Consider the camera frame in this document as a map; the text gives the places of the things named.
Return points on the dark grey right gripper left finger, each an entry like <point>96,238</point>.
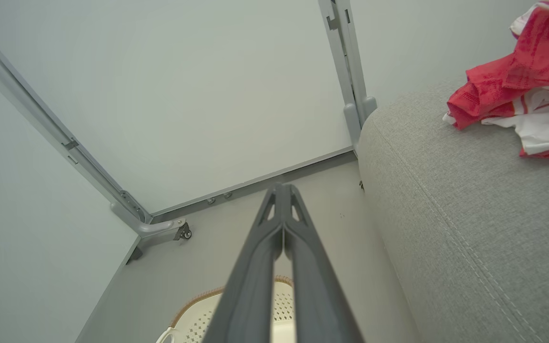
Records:
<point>250,286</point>

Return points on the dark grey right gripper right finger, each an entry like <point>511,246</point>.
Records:
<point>315,286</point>

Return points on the red and white clothing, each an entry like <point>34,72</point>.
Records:
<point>493,90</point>

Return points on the beige plastic laundry basket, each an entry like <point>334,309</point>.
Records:
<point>193,319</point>

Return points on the small black caster wheel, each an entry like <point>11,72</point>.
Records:
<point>185,232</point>

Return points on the grey fabric sofa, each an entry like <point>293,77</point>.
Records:
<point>470,238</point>

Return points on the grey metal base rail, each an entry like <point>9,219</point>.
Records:
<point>255,183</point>

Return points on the grey metal partition post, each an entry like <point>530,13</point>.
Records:
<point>41,114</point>
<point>350,71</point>

